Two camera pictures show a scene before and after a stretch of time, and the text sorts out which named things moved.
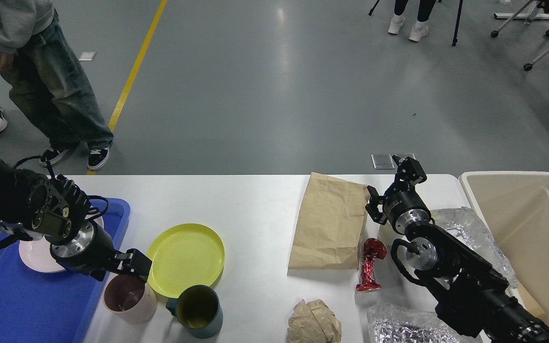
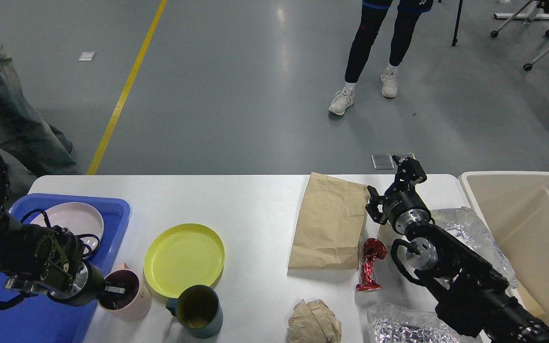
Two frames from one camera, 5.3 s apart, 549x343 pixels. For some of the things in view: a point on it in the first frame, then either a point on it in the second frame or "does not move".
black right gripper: [403, 208] does not move
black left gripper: [92, 251] to [87, 287]
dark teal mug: [198, 309] does not move
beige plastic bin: [535, 216] does not move
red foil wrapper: [372, 248] does not move
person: [48, 87] to [0, 106]
